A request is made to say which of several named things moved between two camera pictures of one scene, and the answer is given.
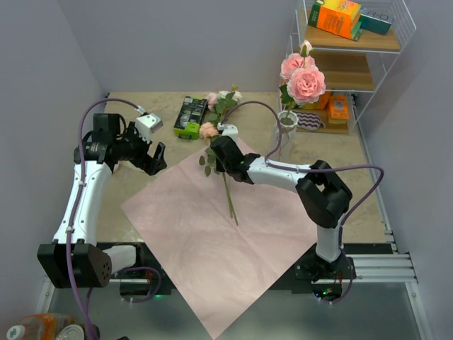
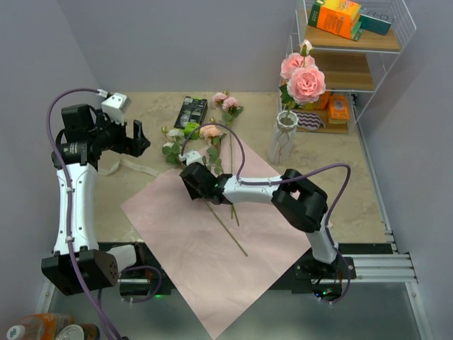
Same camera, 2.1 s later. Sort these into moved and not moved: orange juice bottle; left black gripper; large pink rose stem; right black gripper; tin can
Moved: right black gripper; left black gripper
Not moved: large pink rose stem; orange juice bottle; tin can
